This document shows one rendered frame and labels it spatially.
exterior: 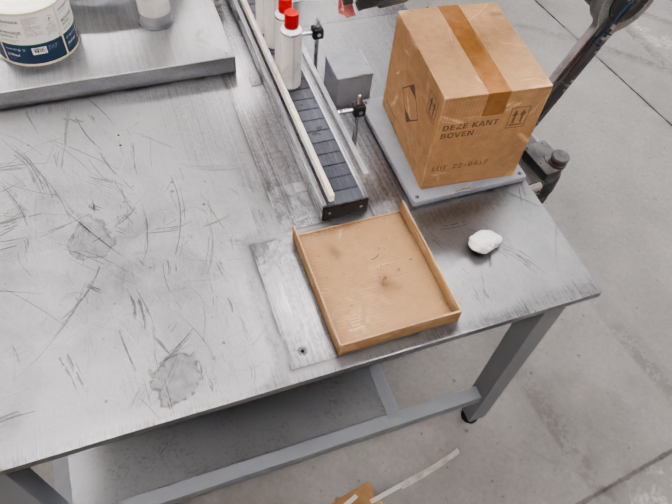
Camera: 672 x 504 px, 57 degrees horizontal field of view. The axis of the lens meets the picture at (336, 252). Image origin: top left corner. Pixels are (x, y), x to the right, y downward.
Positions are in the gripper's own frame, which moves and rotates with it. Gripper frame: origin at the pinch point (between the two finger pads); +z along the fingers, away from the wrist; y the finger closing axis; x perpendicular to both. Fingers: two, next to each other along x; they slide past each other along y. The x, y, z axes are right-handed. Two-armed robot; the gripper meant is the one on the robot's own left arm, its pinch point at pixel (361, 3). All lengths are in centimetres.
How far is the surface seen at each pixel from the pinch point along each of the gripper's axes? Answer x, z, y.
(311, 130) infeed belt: 20.4, 21.0, 11.8
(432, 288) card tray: 61, -6, 7
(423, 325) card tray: 65, -12, 14
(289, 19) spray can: -4.4, 15.9, 10.3
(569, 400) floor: 129, 47, -54
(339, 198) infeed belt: 37.1, 7.3, 15.4
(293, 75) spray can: 6.0, 26.6, 9.8
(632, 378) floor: 132, 45, -80
